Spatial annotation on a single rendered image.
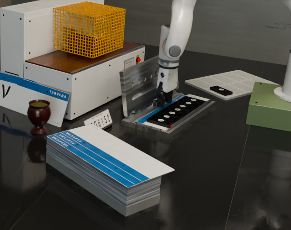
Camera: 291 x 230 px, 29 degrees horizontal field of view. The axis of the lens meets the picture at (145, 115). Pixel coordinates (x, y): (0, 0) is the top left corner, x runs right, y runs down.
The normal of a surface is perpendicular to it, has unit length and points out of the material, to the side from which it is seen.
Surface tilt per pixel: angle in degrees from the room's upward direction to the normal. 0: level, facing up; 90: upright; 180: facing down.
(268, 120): 90
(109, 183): 90
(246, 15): 90
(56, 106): 69
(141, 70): 79
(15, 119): 0
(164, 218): 0
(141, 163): 0
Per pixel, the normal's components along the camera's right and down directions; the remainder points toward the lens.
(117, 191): -0.74, 0.19
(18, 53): -0.49, 0.29
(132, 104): 0.87, 0.07
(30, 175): 0.08, -0.93
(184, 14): 0.29, -0.40
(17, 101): -0.48, -0.08
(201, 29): -0.25, 0.34
